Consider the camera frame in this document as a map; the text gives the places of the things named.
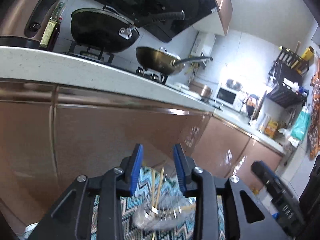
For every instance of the black gas stove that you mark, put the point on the black gas stove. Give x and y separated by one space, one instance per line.
150 73

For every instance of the clear glass bottle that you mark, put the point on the clear glass bottle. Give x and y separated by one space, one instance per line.
263 122

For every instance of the white microwave oven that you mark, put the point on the white microwave oven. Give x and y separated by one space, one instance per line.
226 95

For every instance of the green glass bottle yellow label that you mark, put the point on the green glass bottle yellow label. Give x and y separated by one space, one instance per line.
51 27

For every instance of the teal plastic bag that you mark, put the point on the teal plastic bag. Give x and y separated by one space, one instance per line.
301 127

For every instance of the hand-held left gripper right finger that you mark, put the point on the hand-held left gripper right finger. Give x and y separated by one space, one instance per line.
180 172

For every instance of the orange patterned apron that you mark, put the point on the orange patterned apron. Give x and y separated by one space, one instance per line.
314 120

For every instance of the metal bowl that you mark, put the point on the metal bowl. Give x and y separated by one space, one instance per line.
233 83

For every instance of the zigzag patterned cloth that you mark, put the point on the zigzag patterned cloth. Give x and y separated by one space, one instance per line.
130 215

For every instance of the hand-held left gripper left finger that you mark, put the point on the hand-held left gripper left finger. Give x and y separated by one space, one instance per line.
137 170

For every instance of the white plastic object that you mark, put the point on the white plastic object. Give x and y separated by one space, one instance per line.
31 231

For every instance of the copper upper cabinet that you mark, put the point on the copper upper cabinet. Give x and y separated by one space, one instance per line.
222 2

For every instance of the wooden chopstick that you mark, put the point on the wooden chopstick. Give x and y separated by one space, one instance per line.
159 187
186 208
154 236

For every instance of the copper rice cooker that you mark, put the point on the copper rice cooker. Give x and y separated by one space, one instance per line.
201 90

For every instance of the copper lower cabinets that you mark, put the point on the copper lower cabinets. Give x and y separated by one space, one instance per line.
100 135

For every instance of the black wall rack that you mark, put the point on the black wall rack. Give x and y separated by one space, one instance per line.
285 92

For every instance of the black range hood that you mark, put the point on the black range hood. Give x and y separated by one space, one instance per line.
160 10

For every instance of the yellow oil bottle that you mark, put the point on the yellow oil bottle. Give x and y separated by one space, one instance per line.
272 129

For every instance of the yellow roll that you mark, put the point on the yellow roll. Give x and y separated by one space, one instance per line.
307 53

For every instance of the white plates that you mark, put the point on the white plates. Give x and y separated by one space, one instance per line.
185 88

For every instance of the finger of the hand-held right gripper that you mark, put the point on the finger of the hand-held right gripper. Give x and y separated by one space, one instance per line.
265 173

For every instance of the dark sauce bottle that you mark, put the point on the dark sauce bottle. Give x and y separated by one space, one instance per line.
55 33

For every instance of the black wok with lid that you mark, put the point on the black wok with lid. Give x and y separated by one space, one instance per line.
100 32

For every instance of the copper electric kettle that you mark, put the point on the copper electric kettle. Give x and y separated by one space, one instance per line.
17 7

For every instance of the golden wok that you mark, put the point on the golden wok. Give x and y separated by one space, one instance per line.
155 60

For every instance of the white water heater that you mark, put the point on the white water heater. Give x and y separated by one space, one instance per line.
203 43

